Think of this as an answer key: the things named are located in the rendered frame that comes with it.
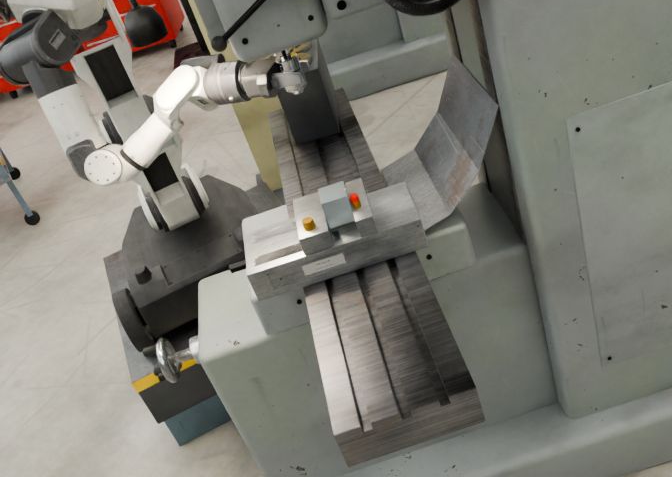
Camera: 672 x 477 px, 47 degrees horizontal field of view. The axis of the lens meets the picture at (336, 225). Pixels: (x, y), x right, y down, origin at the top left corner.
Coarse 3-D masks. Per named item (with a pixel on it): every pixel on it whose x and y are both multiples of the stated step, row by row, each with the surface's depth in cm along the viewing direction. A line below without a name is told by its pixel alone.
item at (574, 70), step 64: (512, 0) 134; (576, 0) 135; (640, 0) 137; (512, 64) 140; (576, 64) 142; (640, 64) 144; (512, 128) 149; (576, 128) 148; (640, 128) 151; (512, 192) 166; (576, 192) 157; (640, 192) 159; (576, 256) 166; (640, 256) 168; (576, 320) 176; (640, 320) 179; (576, 384) 187; (640, 384) 191
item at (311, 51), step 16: (304, 48) 198; (320, 48) 206; (320, 64) 195; (320, 80) 190; (288, 96) 192; (304, 96) 192; (320, 96) 192; (336, 96) 214; (288, 112) 194; (304, 112) 194; (320, 112) 194; (336, 112) 202; (304, 128) 197; (320, 128) 197; (336, 128) 197
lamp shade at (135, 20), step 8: (136, 8) 138; (144, 8) 139; (152, 8) 140; (128, 16) 138; (136, 16) 138; (144, 16) 138; (152, 16) 139; (160, 16) 141; (128, 24) 138; (136, 24) 138; (144, 24) 138; (152, 24) 138; (160, 24) 140; (128, 32) 139; (136, 32) 138; (144, 32) 138; (152, 32) 139; (160, 32) 140; (136, 40) 139; (144, 40) 139; (152, 40) 139
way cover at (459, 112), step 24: (456, 72) 175; (456, 96) 174; (480, 96) 161; (432, 120) 186; (456, 120) 173; (480, 120) 160; (432, 144) 182; (456, 144) 172; (480, 144) 159; (384, 168) 192; (408, 168) 186; (432, 168) 178; (456, 168) 168; (480, 168) 159; (432, 192) 173; (456, 192) 164; (432, 216) 167
